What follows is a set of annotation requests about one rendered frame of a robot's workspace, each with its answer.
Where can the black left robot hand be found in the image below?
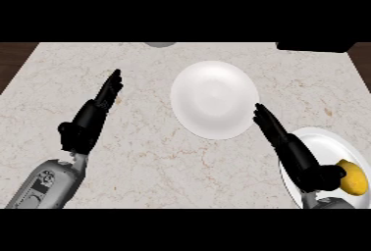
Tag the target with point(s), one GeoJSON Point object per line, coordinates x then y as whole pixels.
{"type": "Point", "coordinates": [88, 121]}

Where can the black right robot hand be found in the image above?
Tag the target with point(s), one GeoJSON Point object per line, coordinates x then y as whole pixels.
{"type": "Point", "coordinates": [295, 153]}

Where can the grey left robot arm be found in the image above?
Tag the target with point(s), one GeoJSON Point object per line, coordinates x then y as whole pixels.
{"type": "Point", "coordinates": [46, 186]}

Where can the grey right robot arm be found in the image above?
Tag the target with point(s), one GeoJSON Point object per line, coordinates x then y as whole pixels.
{"type": "Point", "coordinates": [326, 202]}

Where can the white round plate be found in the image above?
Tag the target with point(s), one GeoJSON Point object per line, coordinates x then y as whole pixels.
{"type": "Point", "coordinates": [215, 99]}
{"type": "Point", "coordinates": [333, 147]}

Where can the yellow lemon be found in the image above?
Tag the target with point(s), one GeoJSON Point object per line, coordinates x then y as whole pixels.
{"type": "Point", "coordinates": [355, 179]}

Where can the grey round object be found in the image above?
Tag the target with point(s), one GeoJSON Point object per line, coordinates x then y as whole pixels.
{"type": "Point", "coordinates": [160, 44]}

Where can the black appliance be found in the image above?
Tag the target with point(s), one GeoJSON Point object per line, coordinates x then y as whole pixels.
{"type": "Point", "coordinates": [317, 46]}

